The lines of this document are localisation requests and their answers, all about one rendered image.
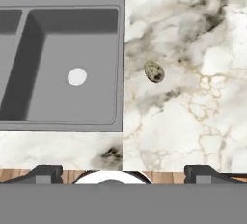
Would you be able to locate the white and black round object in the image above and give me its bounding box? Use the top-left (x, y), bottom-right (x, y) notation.
top-left (70, 169), bottom-right (154, 185)

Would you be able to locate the grey double-basin sink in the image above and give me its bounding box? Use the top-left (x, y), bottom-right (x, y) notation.
top-left (0, 0), bottom-right (126, 133)

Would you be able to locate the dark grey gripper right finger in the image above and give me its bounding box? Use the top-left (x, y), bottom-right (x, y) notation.
top-left (183, 165), bottom-right (247, 185)

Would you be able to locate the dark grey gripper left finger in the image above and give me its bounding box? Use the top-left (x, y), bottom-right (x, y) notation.
top-left (0, 165), bottom-right (64, 185)

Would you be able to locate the speckled egg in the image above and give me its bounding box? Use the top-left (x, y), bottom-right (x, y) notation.
top-left (143, 59), bottom-right (166, 84)

